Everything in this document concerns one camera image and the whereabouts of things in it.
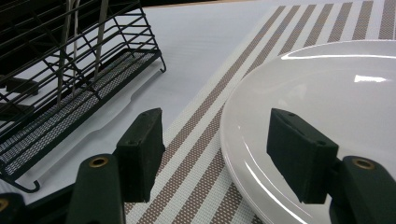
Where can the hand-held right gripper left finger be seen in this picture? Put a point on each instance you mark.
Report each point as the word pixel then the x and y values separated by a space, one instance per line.
pixel 137 155

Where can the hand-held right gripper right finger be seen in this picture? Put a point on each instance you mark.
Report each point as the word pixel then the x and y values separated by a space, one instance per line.
pixel 305 155

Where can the silver cutlery piece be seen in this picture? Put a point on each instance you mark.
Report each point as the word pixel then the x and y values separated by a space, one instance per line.
pixel 75 46
pixel 63 53
pixel 101 37

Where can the white ceramic plate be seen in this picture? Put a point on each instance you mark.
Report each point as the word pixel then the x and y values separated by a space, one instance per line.
pixel 311 90

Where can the striped woven placemat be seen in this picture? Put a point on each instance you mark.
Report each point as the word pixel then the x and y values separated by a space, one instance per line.
pixel 199 130

